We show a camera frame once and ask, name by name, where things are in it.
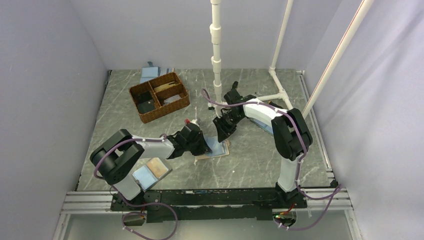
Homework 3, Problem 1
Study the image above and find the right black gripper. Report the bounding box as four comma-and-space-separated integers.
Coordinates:
213, 111, 244, 143

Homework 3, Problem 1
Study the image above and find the tan blue card holder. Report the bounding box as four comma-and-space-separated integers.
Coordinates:
194, 136, 230, 163

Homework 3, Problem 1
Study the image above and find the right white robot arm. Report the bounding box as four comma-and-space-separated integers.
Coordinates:
213, 89, 313, 208

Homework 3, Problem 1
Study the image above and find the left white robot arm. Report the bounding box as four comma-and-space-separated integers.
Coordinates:
89, 123, 212, 210

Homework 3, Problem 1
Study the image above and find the blue open card holder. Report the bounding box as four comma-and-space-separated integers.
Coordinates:
250, 118, 274, 136

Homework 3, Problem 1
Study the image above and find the blue orange card holder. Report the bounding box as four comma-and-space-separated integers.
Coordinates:
132, 157, 173, 192

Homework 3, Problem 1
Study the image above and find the tan card in basket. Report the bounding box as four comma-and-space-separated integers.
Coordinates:
153, 81, 176, 93

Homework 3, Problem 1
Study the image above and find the blue card holder at back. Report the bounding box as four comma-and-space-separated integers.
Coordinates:
139, 61, 175, 84

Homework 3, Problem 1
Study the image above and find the brown wicker divided basket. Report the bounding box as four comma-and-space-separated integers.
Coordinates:
128, 72, 190, 124

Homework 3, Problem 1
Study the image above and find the black item in basket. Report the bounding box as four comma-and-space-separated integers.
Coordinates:
136, 91, 156, 114

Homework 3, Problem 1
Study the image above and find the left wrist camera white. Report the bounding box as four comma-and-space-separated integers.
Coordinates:
184, 118, 200, 129

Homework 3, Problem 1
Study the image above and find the white pvc pipe frame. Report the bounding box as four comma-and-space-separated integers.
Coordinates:
209, 0, 375, 122

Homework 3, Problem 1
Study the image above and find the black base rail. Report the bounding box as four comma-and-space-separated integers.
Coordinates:
110, 186, 308, 223

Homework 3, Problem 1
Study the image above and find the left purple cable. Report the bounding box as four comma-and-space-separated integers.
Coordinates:
93, 133, 180, 240

